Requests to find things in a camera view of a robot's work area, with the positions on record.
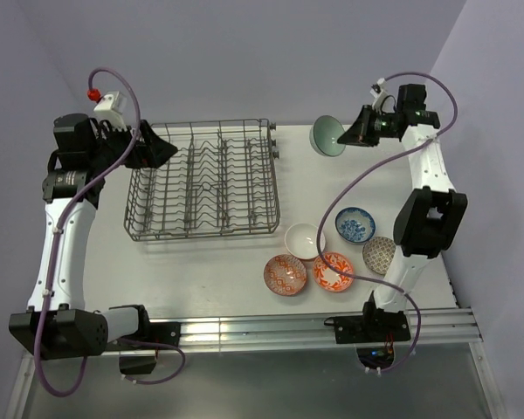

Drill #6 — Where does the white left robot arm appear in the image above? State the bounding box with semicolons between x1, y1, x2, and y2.
9;113;177;360

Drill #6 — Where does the blue floral bowl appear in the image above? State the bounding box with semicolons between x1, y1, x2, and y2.
334;207;376;244

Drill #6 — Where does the orange geometric pattern bowl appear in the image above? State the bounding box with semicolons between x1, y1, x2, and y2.
263;254;307;297

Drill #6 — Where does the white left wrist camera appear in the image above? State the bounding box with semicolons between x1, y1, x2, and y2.
86;88;127;131

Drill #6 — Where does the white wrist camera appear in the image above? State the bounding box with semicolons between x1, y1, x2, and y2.
86;88;127;131
370;78;389;113

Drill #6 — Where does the aluminium mounting rail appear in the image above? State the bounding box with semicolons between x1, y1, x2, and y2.
176;308;483;354

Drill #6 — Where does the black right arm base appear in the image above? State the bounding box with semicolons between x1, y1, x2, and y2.
324;299;411;344

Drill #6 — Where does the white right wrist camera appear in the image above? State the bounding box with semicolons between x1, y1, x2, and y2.
370;78;389;113

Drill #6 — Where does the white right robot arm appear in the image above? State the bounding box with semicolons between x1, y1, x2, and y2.
338;84;468;340

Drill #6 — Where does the pale green bowl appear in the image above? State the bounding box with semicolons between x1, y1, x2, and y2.
309;115;346;157

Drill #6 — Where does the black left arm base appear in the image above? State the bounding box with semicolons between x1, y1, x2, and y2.
106;321;181;352

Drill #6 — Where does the plain white bowl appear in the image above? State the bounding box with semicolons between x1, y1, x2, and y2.
284;223;318;260

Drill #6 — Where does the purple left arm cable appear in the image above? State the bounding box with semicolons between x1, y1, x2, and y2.
33;67;187;397

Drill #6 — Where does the grey wire dish rack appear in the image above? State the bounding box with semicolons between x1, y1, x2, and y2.
124;119;280;242

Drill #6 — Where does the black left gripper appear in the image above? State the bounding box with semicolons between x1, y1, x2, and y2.
88;120;177;174

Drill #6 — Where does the orange floral pattern bowl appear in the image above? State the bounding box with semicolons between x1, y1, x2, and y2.
312;251;355;292

